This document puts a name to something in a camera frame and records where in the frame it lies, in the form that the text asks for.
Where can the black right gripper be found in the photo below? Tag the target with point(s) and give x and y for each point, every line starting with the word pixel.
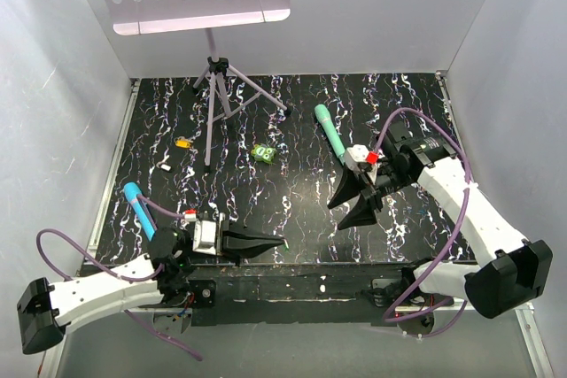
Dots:
pixel 362 213

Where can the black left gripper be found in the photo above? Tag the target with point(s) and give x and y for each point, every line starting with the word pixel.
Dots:
pixel 236 246

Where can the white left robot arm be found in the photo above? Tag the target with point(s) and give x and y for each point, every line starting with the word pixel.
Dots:
pixel 48 311

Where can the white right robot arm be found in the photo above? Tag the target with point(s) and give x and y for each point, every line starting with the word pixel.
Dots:
pixel 509 271

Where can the green owl toy block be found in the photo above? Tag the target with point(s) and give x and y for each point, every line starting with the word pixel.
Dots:
pixel 262 152

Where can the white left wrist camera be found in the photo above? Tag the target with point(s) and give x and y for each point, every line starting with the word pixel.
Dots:
pixel 207 232

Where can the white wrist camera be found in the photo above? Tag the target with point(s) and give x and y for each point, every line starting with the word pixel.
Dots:
pixel 358 158
pixel 207 232

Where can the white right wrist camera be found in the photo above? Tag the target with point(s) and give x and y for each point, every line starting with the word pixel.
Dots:
pixel 358 158

